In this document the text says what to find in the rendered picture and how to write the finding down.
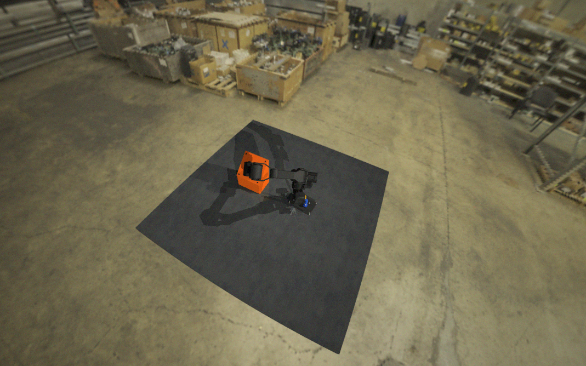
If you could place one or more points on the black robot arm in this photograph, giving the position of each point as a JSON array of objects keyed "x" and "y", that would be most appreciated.
[{"x": 301, "y": 175}]

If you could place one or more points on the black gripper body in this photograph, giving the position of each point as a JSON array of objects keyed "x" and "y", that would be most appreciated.
[{"x": 298, "y": 195}]

